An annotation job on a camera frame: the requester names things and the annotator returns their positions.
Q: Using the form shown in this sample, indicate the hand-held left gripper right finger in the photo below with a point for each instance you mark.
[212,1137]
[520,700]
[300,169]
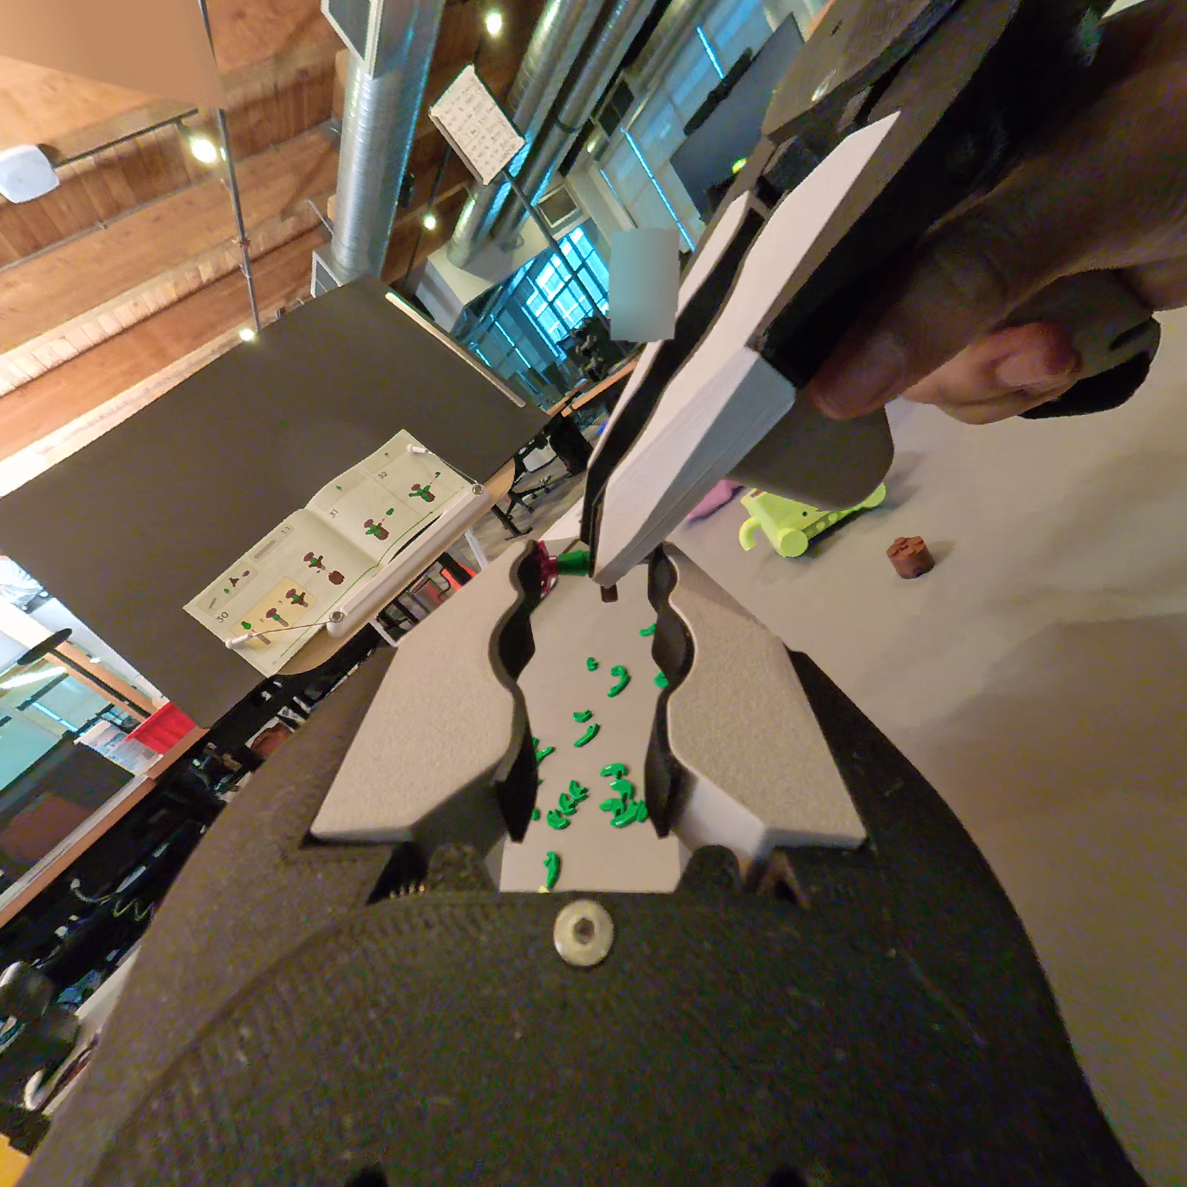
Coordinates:
[760,743]

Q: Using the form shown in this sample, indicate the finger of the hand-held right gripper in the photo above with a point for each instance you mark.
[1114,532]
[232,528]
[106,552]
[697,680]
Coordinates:
[709,255]
[705,436]

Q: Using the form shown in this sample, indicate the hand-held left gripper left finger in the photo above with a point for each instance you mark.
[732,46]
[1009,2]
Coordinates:
[417,733]

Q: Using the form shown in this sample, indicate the toy brick flower stem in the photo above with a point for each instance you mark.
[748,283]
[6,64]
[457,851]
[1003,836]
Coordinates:
[572,560]

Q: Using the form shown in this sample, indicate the person's right hand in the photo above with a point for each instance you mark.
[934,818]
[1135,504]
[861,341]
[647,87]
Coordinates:
[1020,241]

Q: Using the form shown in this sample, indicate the purple toy piece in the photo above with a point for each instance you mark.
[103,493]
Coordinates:
[715,502]

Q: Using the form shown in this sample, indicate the lime green printed fixture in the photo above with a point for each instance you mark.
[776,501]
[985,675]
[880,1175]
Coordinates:
[789,538]

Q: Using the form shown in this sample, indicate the scattered green toy leaves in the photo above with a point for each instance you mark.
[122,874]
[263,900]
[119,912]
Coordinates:
[620,809]

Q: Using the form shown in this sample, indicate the building instruction booklet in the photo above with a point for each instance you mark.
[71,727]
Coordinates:
[315,558]

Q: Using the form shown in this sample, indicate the brown round toy brick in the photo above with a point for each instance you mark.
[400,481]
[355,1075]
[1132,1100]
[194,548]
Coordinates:
[910,558]

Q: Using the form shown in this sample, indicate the red storage crate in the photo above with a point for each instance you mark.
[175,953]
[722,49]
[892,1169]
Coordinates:
[157,733]

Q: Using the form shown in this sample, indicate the hanging white paper sign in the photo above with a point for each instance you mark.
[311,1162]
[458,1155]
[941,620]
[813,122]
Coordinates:
[476,125]

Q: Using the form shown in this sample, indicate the thin metal ceiling conduit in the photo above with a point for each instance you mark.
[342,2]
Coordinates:
[236,204]

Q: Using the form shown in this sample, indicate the white ceiling access point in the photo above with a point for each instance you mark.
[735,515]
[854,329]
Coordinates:
[26,175]

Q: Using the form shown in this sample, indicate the dark wall screen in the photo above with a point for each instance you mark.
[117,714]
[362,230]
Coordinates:
[732,158]

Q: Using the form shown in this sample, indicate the silver ventilation duct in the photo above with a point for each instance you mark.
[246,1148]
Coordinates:
[547,103]
[380,158]

